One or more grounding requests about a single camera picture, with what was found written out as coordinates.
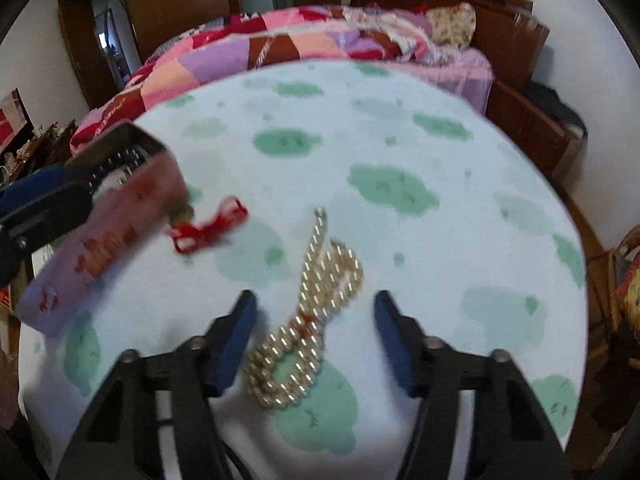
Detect dark clothes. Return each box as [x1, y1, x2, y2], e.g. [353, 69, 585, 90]
[525, 81, 588, 138]

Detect colourful patterned cushion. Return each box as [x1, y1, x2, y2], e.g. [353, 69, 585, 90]
[617, 240, 640, 331]

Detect pink metal tin box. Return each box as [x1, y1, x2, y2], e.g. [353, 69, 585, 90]
[17, 121, 190, 337]

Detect wooden chair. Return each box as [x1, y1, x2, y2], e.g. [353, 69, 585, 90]
[585, 225, 640, 361]

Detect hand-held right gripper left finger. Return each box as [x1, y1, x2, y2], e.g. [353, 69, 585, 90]
[55, 289, 258, 480]

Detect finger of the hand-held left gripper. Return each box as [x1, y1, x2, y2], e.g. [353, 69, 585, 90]
[0, 164, 95, 286]

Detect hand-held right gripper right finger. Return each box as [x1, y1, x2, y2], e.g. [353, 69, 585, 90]
[374, 290, 573, 480]

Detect cluttered wooden side table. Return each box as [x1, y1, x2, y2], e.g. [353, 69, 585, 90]
[0, 89, 76, 181]

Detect red tassel cord bracelet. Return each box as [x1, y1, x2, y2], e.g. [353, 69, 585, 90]
[167, 196, 249, 255]

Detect pearl necklace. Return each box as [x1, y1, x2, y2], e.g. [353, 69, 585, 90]
[245, 207, 365, 409]

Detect patchwork quilt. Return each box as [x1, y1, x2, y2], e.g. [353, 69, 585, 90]
[70, 5, 441, 153]

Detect black cable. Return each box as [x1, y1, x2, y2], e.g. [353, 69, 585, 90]
[222, 442, 251, 480]

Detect wooden bed headboard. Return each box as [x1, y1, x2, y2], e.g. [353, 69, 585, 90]
[350, 0, 550, 91]

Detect pink bed sheet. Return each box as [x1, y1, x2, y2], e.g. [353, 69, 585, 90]
[440, 49, 496, 116]

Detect floral pillow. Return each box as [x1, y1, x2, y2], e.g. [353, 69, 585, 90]
[427, 2, 476, 50]

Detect wooden wardrobe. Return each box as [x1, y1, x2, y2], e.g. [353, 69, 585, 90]
[55, 0, 341, 111]

